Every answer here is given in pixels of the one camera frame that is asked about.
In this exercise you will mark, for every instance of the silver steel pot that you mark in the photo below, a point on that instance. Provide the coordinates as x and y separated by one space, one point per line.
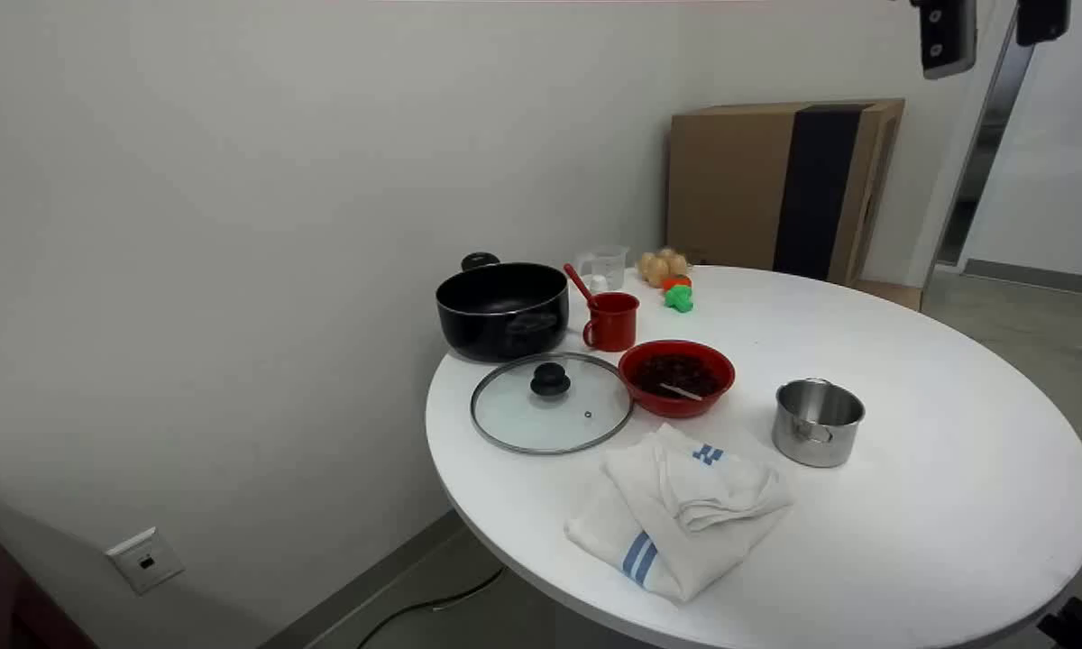
815 442

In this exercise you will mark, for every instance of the glass lid with black knob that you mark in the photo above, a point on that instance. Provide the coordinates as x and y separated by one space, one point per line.
565 419

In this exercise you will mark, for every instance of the red plastic spoon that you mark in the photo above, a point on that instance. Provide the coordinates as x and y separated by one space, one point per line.
579 283

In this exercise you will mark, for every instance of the red bowl of beans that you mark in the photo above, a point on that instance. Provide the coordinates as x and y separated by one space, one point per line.
651 361

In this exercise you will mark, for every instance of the white towel with blue stripes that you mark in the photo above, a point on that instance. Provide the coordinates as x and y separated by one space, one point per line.
686 510

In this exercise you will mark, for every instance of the red mug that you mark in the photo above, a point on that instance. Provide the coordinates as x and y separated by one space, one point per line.
615 325

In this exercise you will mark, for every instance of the flat cardboard box, dark band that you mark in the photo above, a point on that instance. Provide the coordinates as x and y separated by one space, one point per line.
725 181

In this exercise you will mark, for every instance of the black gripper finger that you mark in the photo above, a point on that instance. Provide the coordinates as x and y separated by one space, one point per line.
1043 19
943 33

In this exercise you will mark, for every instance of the beige toy eggs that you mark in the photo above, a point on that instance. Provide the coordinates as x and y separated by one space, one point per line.
658 264

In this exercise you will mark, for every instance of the grey door frame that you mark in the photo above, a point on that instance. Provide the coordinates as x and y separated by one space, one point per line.
987 147

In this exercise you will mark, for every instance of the green toy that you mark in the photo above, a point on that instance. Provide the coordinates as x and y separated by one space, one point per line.
678 301

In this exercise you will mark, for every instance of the black cooking pot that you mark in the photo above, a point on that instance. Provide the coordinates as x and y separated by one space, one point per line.
501 325

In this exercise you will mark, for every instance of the white top maroon desk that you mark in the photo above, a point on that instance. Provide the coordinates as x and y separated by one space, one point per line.
2 599

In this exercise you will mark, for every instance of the orange toy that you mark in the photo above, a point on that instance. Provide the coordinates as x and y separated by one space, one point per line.
678 283

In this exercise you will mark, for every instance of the clear measuring cup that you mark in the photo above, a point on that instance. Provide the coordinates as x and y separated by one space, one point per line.
603 269

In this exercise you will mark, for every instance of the white wall socket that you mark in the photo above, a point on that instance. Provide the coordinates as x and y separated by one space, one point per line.
144 561

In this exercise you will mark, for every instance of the wooden spoon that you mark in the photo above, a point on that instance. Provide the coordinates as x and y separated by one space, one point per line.
678 392

